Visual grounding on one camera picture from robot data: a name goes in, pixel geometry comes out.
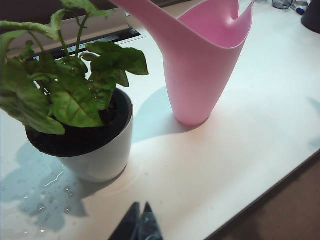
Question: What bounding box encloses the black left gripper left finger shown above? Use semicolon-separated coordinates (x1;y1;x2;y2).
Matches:
119;201;141;240

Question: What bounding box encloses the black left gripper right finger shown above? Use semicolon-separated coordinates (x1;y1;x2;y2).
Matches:
141;201;164;240

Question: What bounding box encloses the pink plastic watering can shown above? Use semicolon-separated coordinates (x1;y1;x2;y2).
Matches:
109;0;256;126

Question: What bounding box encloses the white plant pot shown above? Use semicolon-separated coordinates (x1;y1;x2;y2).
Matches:
24;87;134;183

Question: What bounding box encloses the green leafy plant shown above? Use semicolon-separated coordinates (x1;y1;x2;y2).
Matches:
0;0;150;136

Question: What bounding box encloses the clear glass jar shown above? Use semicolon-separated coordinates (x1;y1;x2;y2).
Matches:
271;0;291;10

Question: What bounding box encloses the blue marker pen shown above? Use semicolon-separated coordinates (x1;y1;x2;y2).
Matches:
290;5;307;16

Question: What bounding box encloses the dark round container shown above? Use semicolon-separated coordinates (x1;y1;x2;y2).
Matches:
301;0;320;35

